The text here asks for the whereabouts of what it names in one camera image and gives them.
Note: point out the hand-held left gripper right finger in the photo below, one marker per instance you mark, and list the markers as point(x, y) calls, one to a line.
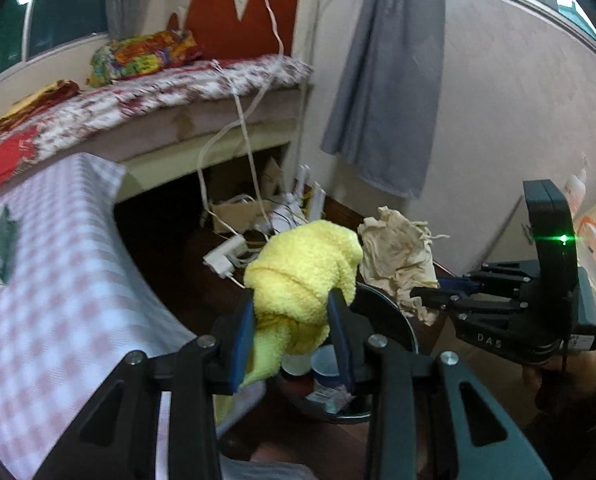
point(342, 345)

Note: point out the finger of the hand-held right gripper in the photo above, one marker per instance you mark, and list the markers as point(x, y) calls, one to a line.
point(498, 276)
point(453, 302)

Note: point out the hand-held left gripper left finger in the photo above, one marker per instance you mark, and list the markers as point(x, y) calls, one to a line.
point(242, 355)

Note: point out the white paper cup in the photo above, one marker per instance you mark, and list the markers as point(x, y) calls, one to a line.
point(295, 364)

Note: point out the black trash bin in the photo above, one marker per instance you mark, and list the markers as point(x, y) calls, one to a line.
point(385, 310)

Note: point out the beige cloth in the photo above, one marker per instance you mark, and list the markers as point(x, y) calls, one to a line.
point(398, 250)

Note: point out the yellow towel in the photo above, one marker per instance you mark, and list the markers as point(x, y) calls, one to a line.
point(298, 270)

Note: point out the person's right hand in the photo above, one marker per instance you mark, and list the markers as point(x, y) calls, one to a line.
point(548, 385)

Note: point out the white orange bottle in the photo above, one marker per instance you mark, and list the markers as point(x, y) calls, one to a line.
point(575, 187)

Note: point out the white power strip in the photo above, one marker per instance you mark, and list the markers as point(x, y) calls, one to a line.
point(223, 256)

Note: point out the cardboard piece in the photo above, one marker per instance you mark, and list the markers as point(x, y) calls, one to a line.
point(227, 210)

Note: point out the white router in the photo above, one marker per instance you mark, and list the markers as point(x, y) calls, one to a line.
point(298, 205)

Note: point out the pink checkered tablecloth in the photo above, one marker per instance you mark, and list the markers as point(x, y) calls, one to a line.
point(62, 280)

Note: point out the blue grey hanging curtain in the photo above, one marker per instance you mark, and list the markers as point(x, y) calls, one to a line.
point(388, 75)

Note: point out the bed with floral cover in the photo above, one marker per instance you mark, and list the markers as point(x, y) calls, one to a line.
point(187, 130)

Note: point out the bed with floral sheet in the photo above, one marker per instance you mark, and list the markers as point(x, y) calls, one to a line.
point(127, 97)

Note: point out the colourful floral pillow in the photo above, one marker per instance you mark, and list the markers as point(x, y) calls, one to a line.
point(142, 55)

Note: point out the folded yellow red blanket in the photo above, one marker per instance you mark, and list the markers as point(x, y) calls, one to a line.
point(32, 105)

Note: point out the red white headboard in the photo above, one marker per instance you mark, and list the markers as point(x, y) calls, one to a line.
point(237, 15)

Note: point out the large window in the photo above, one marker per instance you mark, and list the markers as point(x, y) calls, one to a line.
point(52, 10)

